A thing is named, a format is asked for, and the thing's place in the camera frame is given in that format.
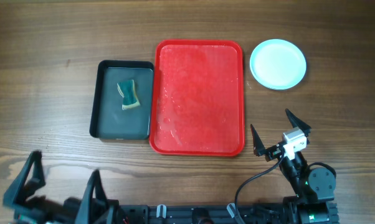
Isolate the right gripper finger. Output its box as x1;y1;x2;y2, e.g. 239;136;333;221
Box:
250;124;266;156
285;108;311;137

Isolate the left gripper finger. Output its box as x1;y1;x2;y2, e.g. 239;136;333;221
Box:
2;151;45;208
75;170;108;224

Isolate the light blue plate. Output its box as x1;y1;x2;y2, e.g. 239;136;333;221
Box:
249;39;307;90

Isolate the green yellow sponge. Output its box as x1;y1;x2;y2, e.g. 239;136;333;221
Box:
117;80;140;110

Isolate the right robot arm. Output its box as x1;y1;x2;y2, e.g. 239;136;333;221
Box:
250;109;339;223

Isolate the red plastic tray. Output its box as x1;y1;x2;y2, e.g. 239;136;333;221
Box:
149;39;245;157

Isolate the black water tray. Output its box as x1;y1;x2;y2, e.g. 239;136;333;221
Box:
89;60;154;140

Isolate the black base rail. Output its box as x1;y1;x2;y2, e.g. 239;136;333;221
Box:
112;202;339;224

